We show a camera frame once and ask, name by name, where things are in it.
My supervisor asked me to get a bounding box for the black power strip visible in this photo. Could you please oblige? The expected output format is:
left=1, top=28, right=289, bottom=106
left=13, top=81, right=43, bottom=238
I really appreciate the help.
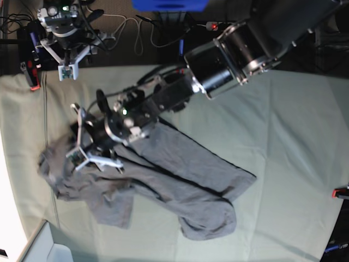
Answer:
left=205, top=21, right=232, bottom=32

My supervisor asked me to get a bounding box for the white looped cable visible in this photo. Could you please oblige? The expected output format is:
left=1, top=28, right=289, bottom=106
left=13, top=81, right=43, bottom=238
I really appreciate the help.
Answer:
left=105, top=15, right=145, bottom=56

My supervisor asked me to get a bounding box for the blue box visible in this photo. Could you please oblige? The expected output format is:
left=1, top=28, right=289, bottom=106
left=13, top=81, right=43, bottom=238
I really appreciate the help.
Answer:
left=132, top=0, right=209, bottom=11

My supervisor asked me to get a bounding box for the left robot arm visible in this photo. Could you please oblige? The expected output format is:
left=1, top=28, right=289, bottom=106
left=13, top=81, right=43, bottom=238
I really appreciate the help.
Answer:
left=66, top=1, right=345, bottom=170

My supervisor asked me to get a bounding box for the pale green table cloth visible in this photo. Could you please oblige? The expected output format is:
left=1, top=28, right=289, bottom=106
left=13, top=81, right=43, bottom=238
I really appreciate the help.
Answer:
left=1, top=65, right=348, bottom=261

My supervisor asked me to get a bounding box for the edge clamp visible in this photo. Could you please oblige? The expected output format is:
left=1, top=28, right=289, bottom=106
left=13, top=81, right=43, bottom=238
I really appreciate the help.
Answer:
left=332, top=187, right=349, bottom=200
left=178, top=39, right=184, bottom=57
left=17, top=29, right=40, bottom=91

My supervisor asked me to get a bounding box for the grey t-shirt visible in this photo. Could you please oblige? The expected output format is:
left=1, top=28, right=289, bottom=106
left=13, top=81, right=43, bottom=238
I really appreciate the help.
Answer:
left=38, top=123, right=256, bottom=241

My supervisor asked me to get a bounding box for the left edge clamp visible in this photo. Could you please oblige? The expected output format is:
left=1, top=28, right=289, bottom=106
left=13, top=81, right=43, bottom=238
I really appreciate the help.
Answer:
left=17, top=29, right=40, bottom=91

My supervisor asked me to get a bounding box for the right edge clamp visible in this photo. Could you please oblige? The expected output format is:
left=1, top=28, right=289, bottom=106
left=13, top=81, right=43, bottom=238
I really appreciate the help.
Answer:
left=332, top=187, right=349, bottom=200

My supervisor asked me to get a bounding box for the centre edge clamp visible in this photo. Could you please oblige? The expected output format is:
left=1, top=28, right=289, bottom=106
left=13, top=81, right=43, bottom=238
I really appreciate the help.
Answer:
left=178, top=39, right=184, bottom=57

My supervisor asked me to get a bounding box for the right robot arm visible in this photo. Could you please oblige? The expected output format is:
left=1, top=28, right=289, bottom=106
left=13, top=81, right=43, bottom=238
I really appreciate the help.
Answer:
left=35, top=1, right=110, bottom=81

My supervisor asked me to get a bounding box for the white bin corner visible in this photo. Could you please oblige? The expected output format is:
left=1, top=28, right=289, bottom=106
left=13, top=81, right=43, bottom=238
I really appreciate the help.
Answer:
left=17, top=219, right=74, bottom=262

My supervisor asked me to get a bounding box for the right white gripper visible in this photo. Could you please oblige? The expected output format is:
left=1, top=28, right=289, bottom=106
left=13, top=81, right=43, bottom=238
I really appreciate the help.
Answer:
left=39, top=39, right=98, bottom=81

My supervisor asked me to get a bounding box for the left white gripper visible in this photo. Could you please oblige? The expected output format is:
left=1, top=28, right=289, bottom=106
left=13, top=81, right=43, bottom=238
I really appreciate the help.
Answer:
left=66, top=103, right=124, bottom=173

